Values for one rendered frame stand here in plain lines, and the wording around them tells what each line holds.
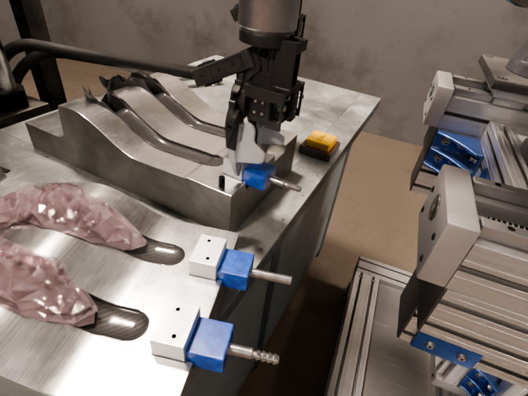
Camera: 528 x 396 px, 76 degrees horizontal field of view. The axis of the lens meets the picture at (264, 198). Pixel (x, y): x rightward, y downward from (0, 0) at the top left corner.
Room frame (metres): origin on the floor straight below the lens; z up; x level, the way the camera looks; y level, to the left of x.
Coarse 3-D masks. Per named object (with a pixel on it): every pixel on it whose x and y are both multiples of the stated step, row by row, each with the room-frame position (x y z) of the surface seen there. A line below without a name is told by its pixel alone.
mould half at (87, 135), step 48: (144, 96) 0.66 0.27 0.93; (192, 96) 0.74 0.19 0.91; (48, 144) 0.59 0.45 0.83; (96, 144) 0.53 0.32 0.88; (144, 144) 0.54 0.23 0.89; (192, 144) 0.56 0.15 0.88; (288, 144) 0.61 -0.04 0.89; (144, 192) 0.48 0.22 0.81; (192, 192) 0.44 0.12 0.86; (240, 192) 0.44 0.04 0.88
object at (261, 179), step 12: (228, 156) 0.47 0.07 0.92; (228, 168) 0.46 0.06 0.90; (240, 168) 0.46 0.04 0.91; (252, 168) 0.46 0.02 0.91; (264, 168) 0.47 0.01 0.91; (276, 168) 0.48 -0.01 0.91; (240, 180) 0.45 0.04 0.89; (252, 180) 0.45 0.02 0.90; (264, 180) 0.44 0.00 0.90; (276, 180) 0.45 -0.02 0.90
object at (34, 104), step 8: (32, 104) 0.84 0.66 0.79; (40, 104) 0.85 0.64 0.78; (48, 104) 0.86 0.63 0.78; (0, 112) 0.77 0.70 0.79; (8, 112) 0.78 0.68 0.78; (16, 112) 0.79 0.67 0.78; (24, 112) 0.80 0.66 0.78; (32, 112) 0.82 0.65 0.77; (40, 112) 0.84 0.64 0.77; (0, 120) 0.74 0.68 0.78; (8, 120) 0.76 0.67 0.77; (16, 120) 0.78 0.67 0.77; (24, 120) 0.79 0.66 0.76; (0, 128) 0.74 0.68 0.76
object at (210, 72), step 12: (204, 60) 0.51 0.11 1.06; (216, 60) 0.48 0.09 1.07; (228, 60) 0.47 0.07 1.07; (240, 60) 0.46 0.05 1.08; (252, 60) 0.46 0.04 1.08; (192, 72) 0.50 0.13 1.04; (204, 72) 0.49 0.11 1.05; (216, 72) 0.48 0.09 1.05; (228, 72) 0.47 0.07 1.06; (204, 84) 0.49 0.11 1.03
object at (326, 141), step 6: (318, 132) 0.78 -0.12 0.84; (306, 138) 0.74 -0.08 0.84; (312, 138) 0.74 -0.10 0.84; (318, 138) 0.75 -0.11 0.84; (324, 138) 0.75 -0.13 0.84; (330, 138) 0.75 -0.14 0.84; (306, 144) 0.74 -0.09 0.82; (312, 144) 0.73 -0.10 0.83; (318, 144) 0.73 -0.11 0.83; (324, 144) 0.72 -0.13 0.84; (330, 144) 0.73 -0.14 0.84; (324, 150) 0.72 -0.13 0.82
